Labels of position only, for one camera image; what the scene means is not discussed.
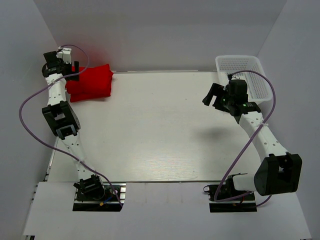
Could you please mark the folded red t shirt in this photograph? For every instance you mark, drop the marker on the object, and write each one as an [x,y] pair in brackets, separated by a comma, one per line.
[78,97]

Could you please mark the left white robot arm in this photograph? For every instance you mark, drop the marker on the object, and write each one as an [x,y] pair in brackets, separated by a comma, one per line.
[63,121]

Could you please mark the red t shirt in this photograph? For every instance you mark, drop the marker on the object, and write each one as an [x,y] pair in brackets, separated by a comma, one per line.
[78,97]
[94,80]

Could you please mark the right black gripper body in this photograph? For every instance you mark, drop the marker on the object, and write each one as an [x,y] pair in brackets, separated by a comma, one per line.
[226,99]

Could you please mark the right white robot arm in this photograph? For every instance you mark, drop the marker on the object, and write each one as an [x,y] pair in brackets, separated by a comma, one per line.
[279,171]

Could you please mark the white plastic basket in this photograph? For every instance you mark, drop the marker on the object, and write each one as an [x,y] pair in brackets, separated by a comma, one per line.
[258,89]

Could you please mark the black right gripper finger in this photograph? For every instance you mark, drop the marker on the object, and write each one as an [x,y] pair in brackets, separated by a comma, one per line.
[216,90]
[218,105]

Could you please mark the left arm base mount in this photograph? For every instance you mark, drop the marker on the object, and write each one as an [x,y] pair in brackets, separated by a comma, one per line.
[92,195]

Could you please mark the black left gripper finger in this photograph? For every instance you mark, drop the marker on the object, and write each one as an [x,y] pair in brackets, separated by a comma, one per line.
[75,67]
[71,76]

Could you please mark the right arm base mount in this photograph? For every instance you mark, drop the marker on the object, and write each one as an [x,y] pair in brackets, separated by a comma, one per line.
[243,204]

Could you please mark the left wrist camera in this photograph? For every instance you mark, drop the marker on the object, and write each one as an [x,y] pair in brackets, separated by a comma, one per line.
[65,54]

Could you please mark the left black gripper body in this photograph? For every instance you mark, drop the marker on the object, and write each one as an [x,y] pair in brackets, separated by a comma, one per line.
[68,67]

